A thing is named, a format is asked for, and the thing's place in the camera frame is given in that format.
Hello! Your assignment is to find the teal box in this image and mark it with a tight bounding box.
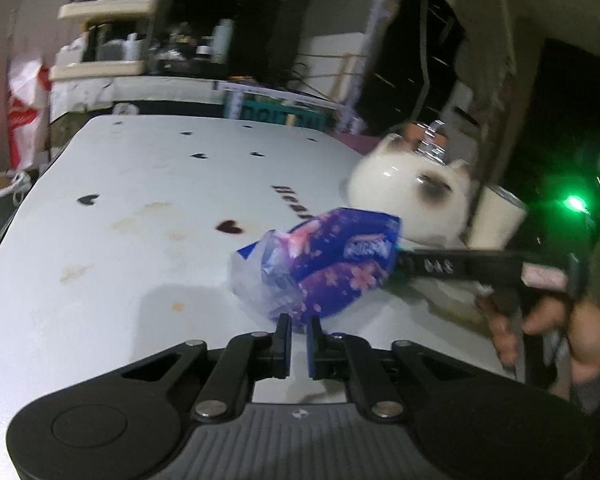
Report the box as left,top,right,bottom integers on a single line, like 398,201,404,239
240,99,331,132

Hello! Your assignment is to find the black cabinet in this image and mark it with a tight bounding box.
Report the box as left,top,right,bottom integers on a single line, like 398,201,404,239
97,0,315,92

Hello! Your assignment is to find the green light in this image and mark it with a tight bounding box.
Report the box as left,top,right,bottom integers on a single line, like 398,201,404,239
562,192,591,216

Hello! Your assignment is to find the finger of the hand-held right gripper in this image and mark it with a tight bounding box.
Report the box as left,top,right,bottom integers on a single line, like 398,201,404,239
396,248,523,283

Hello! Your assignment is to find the white heart-print table cover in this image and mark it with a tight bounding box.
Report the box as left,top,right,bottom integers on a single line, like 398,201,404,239
0,114,516,480

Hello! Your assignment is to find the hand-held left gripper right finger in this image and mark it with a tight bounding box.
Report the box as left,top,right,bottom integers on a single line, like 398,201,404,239
305,315,478,422

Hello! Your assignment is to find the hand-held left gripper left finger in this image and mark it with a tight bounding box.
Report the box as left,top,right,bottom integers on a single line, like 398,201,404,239
121,312,293,422

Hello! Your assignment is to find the white bottle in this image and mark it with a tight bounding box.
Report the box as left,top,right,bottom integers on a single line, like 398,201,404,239
211,19,235,65

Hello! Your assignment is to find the white teapot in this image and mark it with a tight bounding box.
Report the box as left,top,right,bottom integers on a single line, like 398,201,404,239
346,132,473,248

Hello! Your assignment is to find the person's right hand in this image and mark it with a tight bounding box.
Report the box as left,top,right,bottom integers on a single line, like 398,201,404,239
475,292,600,387

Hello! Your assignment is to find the cream shelf rack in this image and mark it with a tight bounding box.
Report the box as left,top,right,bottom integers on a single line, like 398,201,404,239
49,0,161,82

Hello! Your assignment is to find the purple flower-print snack packet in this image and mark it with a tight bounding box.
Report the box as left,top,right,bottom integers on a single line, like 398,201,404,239
230,207,402,333

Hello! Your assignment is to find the white tumbler cup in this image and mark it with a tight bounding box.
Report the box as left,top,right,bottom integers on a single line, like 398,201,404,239
469,184,530,251

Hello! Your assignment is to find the shiny chrome object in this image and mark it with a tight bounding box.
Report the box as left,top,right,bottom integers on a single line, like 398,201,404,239
412,120,451,163

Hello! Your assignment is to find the red and white plastic bag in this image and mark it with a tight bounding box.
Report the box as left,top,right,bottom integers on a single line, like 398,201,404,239
6,57,53,171

